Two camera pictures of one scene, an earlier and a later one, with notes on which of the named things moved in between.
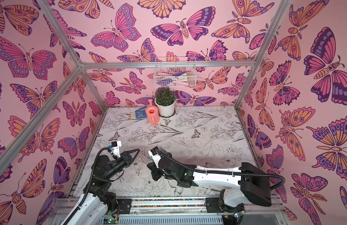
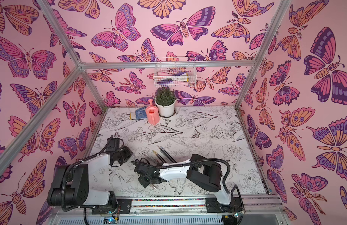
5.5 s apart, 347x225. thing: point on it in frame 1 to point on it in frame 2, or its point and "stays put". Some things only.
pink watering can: x=152 y=112 stays put
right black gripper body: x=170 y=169 to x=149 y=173
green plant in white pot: x=166 y=100 stays put
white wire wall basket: x=175 y=72 stays put
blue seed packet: x=141 y=113 stays put
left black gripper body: x=117 y=167 to x=124 y=154
